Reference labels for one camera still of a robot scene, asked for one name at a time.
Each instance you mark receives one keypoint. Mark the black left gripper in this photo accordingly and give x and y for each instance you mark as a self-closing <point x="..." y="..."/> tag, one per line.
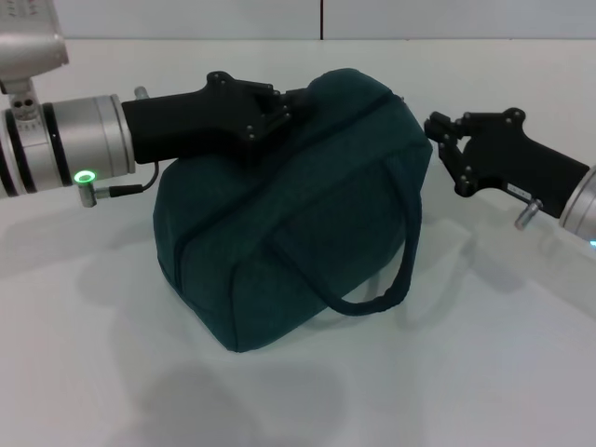
<point x="186" y="123"/>

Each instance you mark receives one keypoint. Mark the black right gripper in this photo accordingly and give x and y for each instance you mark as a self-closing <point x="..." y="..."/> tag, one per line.
<point x="517" y="163"/>

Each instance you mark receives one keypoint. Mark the dark teal fabric bag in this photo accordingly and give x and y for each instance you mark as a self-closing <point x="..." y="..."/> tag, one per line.
<point x="298" y="209"/>

